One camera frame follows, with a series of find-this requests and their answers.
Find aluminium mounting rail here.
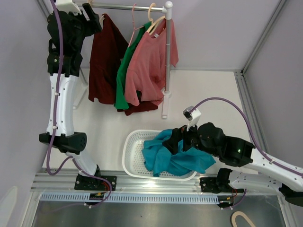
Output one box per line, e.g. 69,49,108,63
30,168,288,196

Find aluminium cage frame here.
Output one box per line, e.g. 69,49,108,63
35,0,294,175

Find teal t shirt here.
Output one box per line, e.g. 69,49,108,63
142,129,216,177

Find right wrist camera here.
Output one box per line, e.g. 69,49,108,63
183,106,201,131

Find white perforated plastic basket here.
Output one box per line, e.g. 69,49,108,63
122,130,197,181

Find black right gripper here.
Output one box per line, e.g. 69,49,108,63
162,118,219,157

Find white metal clothes rack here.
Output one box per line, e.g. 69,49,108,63
48,0,173,120

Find pink t shirt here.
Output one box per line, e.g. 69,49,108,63
125,20,166,106

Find beige hanger on floor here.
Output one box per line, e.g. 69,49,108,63
231,211,254,227

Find beige wooden hanger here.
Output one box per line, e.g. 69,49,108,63
145,2,166,34
88,0,105,26

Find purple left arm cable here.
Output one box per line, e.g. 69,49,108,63
46,0,112,209

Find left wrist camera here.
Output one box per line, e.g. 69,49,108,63
55,0,82,15

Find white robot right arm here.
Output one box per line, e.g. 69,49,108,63
162,122,303,207

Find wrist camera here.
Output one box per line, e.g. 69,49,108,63
55,0,82,15
183,106,201,131

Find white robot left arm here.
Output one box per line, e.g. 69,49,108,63
39,0,108,191

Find dark red t shirt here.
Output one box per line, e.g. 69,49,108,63
89,14,158,116

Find white slotted cable duct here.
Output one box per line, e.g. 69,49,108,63
40,192,219,204

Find green t shirt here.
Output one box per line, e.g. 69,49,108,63
114,22,151,110

